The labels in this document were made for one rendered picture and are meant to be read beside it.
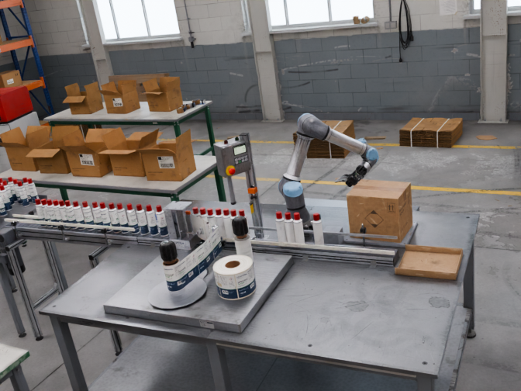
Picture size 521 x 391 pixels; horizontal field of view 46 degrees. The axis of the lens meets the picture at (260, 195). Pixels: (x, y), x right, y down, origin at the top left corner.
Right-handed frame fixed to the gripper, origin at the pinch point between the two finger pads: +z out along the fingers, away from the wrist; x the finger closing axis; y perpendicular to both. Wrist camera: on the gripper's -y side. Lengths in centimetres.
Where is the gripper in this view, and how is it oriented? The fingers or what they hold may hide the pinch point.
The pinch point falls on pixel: (343, 191)
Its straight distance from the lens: 377.6
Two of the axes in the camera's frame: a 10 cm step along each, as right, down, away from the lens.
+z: -6.1, 6.4, -4.7
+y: 3.0, -3.6, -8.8
